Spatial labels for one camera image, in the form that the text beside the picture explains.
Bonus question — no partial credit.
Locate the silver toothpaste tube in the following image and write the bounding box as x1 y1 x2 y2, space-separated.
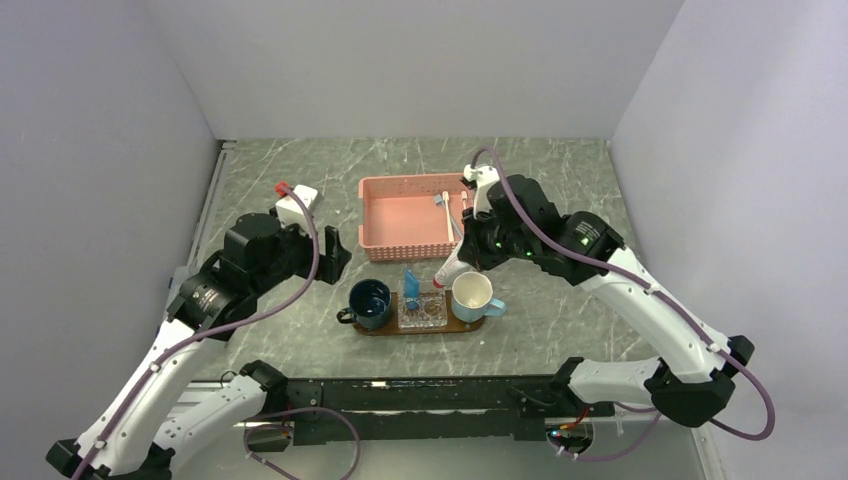
432 241 468 289

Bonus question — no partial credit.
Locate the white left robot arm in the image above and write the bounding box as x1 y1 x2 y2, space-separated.
46 213 352 479

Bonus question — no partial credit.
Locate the pink perforated plastic basket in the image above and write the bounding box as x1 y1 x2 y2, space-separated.
358 172 473 262

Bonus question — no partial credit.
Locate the white and light-blue mug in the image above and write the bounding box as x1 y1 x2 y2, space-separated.
451 271 507 323

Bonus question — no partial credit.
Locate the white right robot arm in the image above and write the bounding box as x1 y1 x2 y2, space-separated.
452 167 754 428

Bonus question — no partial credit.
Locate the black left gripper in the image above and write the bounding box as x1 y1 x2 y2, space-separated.
251 214 351 295

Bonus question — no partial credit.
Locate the clear plastic screw box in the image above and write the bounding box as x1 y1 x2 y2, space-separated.
150 271 220 358

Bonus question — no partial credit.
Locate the oval wooden tray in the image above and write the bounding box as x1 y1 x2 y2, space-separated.
352 289 486 337

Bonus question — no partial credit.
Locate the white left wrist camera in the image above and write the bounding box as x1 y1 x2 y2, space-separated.
274 182 322 232

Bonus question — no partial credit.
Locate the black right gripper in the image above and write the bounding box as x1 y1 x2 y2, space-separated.
459 201 536 272

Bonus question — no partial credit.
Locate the clear textured glass dish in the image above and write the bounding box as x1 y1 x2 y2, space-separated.
397 289 448 332

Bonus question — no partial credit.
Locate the blue toothpaste tube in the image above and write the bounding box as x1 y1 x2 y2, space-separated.
403 268 420 310

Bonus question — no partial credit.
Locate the dark navy mug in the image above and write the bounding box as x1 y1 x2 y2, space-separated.
336 279 392 330

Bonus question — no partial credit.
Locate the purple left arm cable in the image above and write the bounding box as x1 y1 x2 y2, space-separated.
69 187 362 480

